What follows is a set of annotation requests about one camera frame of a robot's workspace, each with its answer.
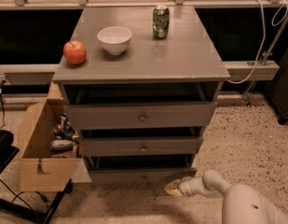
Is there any white ceramic bowl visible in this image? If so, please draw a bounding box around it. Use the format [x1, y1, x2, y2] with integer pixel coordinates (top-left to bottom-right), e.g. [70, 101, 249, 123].
[97, 26, 132, 55]

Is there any dark cabinet at right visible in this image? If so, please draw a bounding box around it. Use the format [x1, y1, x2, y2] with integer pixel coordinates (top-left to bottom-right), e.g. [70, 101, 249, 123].
[267, 48, 288, 125]

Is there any grey middle drawer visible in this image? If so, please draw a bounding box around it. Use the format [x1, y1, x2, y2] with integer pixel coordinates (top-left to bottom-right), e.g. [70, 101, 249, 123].
[81, 136, 203, 157]

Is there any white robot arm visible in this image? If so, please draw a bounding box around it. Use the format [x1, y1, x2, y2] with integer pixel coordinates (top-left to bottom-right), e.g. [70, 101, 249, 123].
[165, 170, 288, 224]

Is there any red apple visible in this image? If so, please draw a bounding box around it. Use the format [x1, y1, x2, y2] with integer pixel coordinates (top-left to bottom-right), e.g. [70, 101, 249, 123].
[63, 40, 87, 65]

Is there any grey top drawer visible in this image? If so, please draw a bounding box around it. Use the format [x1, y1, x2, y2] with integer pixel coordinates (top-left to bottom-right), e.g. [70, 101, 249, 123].
[64, 102, 216, 130]

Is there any dark snack bag in box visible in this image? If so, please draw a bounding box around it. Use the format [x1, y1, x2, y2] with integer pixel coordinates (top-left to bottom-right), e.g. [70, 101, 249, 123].
[53, 113, 75, 140]

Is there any cardboard box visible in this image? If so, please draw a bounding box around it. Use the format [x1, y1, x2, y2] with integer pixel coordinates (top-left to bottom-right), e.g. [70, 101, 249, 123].
[15, 98, 81, 192]

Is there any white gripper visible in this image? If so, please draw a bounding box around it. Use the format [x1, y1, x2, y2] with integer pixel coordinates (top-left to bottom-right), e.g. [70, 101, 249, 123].
[164, 176, 208, 197]

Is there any grey drawer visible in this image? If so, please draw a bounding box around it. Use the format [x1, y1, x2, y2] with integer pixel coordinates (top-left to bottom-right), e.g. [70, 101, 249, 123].
[89, 168, 197, 185]
[81, 136, 203, 157]
[64, 102, 216, 130]

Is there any grey metal railing frame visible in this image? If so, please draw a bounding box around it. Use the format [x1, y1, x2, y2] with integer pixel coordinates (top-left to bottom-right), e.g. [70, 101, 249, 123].
[0, 0, 288, 86]

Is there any grey wooden drawer cabinet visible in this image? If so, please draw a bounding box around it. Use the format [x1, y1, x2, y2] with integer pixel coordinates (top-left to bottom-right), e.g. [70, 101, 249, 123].
[53, 7, 229, 171]

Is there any black chair base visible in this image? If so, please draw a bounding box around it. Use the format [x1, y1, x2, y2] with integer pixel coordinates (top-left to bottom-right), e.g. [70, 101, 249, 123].
[0, 130, 73, 224]

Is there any green soda can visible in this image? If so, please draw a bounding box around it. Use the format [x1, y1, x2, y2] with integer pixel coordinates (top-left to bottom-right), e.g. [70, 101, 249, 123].
[153, 5, 170, 38]

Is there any white hanging cable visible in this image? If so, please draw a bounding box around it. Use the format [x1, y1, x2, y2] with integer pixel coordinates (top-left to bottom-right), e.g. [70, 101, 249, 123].
[226, 0, 288, 85]

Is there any grey bottom drawer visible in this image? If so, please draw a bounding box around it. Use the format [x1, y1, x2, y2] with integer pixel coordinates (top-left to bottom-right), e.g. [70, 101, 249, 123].
[89, 168, 197, 185]

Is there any silver can in box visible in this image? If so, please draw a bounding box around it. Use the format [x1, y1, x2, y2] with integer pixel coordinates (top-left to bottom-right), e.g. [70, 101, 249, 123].
[51, 140, 73, 151]

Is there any black floor cable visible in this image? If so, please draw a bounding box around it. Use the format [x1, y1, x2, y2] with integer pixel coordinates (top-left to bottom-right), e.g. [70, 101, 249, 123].
[0, 79, 7, 131]

